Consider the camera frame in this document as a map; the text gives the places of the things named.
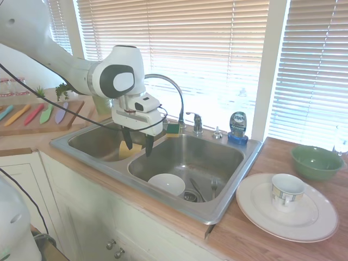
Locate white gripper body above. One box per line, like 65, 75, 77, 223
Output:
111, 94, 164, 137

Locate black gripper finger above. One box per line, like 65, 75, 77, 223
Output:
144, 134, 154, 158
121, 126, 133, 151

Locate chrome gooseneck faucet spout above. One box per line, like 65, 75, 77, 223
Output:
144, 73, 187, 129

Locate yellow sponge cloth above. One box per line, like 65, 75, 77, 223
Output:
118, 140, 143, 160

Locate light green cup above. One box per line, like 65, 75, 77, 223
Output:
93, 96, 113, 115

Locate yellow green scrub sponge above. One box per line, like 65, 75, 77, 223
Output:
166, 122, 182, 138

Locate white ceramic bowl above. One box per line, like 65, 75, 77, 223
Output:
147, 173, 187, 197

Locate stainless steel double sink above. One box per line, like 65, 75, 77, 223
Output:
49, 119, 264, 226

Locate wooden cutting board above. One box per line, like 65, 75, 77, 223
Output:
0, 101, 86, 137

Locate metal table knife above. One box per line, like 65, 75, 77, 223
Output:
189, 178, 206, 203

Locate metal sink drain strainer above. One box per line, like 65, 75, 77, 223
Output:
183, 191, 201, 203

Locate purple plastic knife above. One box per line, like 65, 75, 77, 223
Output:
54, 101, 70, 125

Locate small leafy potted plant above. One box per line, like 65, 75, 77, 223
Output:
54, 82, 74, 103

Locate metal fork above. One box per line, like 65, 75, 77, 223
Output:
210, 177, 219, 200

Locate green plastic knife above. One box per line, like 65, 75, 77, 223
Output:
39, 104, 54, 125

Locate white kitchen cabinet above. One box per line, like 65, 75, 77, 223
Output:
0, 151, 218, 261

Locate small spiky potted plant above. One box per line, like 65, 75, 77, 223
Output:
34, 85, 47, 104

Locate blue Dawn dish soap bottle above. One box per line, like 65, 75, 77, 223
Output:
227, 111, 250, 146

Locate red plastic knife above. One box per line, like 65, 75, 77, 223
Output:
23, 104, 45, 127

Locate wide white window blind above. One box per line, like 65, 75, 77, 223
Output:
76, 0, 270, 132

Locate yellow plastic knife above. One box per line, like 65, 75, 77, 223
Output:
3, 104, 32, 127

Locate narrow white window blind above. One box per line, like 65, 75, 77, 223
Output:
47, 0, 74, 55

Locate glass jars with checkered lids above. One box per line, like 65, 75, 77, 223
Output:
0, 78, 31, 99

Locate teal plastic knife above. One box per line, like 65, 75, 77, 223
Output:
0, 105, 15, 122

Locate large white dinner plate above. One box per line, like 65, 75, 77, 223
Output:
235, 173, 340, 244

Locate white patterned cup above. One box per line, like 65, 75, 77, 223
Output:
270, 173, 306, 213

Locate green bowl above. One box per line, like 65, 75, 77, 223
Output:
290, 144, 345, 182

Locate clear glass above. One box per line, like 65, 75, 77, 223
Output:
332, 124, 348, 157

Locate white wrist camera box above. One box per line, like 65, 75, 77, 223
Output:
134, 92, 161, 113

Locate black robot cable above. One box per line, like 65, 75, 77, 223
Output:
0, 63, 168, 133

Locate thin black cable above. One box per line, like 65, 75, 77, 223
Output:
0, 167, 50, 235

